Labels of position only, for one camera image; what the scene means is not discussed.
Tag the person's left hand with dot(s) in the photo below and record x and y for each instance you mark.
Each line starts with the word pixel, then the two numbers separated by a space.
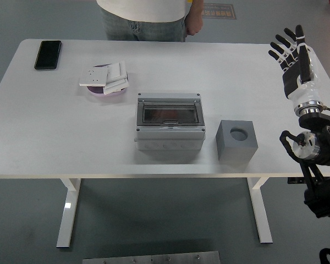
pixel 194 24

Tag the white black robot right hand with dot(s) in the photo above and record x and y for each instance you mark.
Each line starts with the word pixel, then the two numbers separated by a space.
pixel 305 93

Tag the transparent hinged box lid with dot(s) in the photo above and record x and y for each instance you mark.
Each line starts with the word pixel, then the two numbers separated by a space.
pixel 187 114

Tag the grey box cover frame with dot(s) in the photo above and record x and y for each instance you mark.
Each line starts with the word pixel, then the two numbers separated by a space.
pixel 167 128

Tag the grey plastic junction box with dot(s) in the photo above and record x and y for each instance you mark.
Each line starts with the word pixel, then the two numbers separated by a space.
pixel 167 137

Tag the person's left forearm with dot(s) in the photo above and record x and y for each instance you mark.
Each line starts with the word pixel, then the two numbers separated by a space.
pixel 195 6

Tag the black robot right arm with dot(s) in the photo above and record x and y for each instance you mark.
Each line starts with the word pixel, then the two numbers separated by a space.
pixel 319 121

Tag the brown floor sign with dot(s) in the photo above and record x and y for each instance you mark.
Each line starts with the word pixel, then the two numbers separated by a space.
pixel 222 12

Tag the person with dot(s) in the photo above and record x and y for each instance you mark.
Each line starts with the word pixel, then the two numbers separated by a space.
pixel 143 16

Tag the black table control panel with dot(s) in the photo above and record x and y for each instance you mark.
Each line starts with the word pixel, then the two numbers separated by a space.
pixel 295 180

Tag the grey block with round hole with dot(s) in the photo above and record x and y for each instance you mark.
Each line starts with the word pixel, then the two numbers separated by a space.
pixel 231 148

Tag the purple shallow bowl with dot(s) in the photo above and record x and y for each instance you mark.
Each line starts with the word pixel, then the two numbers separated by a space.
pixel 99 93

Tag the white table leg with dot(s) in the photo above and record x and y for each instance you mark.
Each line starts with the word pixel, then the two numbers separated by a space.
pixel 261 214
pixel 67 214

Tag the black smartphone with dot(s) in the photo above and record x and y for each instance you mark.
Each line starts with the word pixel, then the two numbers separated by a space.
pixel 47 55

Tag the grey metal plate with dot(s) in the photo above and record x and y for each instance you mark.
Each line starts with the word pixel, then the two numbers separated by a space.
pixel 151 258

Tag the white wall switch panel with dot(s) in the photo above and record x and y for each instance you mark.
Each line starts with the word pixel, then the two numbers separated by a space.
pixel 116 70
pixel 115 87

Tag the white wall socket panel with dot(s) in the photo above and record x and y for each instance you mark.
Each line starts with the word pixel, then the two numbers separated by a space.
pixel 93 77

